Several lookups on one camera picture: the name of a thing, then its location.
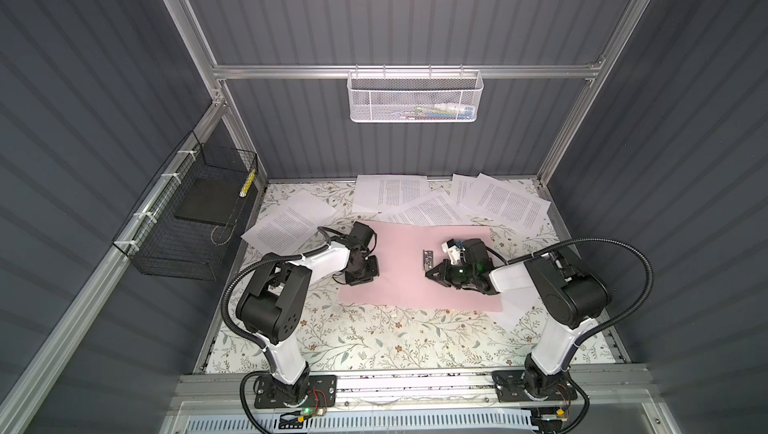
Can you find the markers in white basket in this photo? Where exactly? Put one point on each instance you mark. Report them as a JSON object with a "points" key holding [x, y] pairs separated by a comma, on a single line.
{"points": [[449, 111]]}

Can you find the pink paper folder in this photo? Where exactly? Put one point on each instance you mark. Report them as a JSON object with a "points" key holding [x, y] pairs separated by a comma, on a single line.
{"points": [[401, 281]]}

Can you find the yellow marker pen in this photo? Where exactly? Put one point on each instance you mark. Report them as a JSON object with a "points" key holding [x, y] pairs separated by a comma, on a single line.
{"points": [[247, 183]]}

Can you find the white sheet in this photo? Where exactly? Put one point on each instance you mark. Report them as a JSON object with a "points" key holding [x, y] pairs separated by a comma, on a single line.
{"points": [[515, 304]]}

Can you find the black flat pad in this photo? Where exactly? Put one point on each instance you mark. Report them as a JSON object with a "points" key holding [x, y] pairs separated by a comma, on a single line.
{"points": [[210, 201]]}

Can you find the aluminium front rail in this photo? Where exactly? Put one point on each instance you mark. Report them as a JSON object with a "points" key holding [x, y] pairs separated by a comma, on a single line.
{"points": [[472, 387]]}

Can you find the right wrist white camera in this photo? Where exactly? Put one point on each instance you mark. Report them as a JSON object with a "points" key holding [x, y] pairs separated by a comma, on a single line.
{"points": [[452, 249]]}

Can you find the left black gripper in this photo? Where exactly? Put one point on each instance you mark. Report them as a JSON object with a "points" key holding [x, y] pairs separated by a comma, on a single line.
{"points": [[370, 263]]}

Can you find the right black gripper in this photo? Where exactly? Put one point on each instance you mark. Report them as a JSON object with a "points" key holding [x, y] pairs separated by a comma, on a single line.
{"points": [[445, 268]]}

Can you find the metal folder clip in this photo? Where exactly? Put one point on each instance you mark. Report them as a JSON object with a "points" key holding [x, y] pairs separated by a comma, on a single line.
{"points": [[427, 260]]}

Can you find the white wire mesh basket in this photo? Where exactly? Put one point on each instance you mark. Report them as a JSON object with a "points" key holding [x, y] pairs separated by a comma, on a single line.
{"points": [[374, 96]]}

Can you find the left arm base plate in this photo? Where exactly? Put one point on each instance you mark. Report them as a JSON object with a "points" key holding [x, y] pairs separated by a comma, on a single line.
{"points": [[313, 391]]}

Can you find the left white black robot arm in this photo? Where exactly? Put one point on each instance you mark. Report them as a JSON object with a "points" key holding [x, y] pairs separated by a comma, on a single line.
{"points": [[264, 302]]}

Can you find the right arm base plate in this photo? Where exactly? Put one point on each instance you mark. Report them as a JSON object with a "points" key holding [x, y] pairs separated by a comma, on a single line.
{"points": [[519, 385]]}

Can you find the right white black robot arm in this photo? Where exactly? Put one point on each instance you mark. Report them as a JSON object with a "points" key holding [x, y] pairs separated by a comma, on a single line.
{"points": [[572, 295]]}

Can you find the black wire basket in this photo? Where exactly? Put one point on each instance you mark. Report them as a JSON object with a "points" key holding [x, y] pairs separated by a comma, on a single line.
{"points": [[189, 223]]}

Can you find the printed sheet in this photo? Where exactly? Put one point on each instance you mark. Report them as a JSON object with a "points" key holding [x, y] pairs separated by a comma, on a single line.
{"points": [[507, 204], [434, 209], [378, 193], [290, 224], [460, 186]]}

